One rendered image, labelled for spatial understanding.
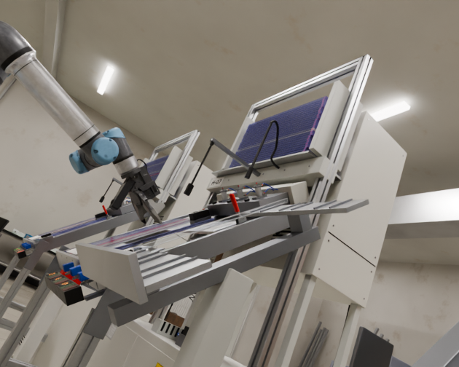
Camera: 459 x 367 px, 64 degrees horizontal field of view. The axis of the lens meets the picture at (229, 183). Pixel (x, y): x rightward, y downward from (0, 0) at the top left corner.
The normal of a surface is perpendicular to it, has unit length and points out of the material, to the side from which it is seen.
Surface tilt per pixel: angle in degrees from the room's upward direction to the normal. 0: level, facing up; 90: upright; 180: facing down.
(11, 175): 90
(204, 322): 90
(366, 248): 90
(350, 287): 90
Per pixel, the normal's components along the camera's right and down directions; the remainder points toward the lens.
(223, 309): 0.54, -0.10
